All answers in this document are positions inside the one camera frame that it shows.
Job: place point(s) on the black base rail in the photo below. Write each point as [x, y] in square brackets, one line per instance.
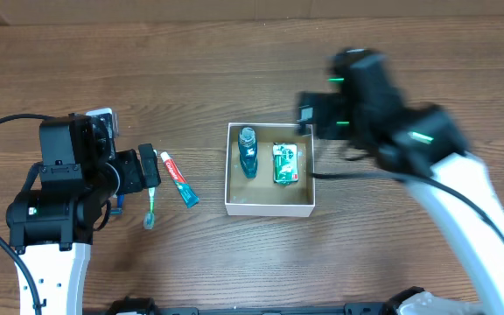
[147, 306]

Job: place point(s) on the green Dettol soap packet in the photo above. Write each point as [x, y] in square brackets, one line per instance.
[285, 163]

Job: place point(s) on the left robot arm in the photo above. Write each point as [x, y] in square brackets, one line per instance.
[65, 200]

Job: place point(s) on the green toothbrush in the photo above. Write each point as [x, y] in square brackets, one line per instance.
[149, 218]

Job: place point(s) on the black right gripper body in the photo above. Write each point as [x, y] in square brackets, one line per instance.
[306, 114]

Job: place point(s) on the blue mouthwash bottle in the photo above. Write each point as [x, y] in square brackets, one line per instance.
[247, 146]

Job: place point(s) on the red Colgate toothpaste tube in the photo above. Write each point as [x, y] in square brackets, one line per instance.
[184, 189]

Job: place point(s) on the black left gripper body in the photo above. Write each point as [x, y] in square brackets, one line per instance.
[148, 165]

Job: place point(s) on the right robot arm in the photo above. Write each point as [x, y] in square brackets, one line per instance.
[424, 150]

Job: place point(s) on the white cardboard box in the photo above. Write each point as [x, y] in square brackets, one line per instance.
[261, 196]

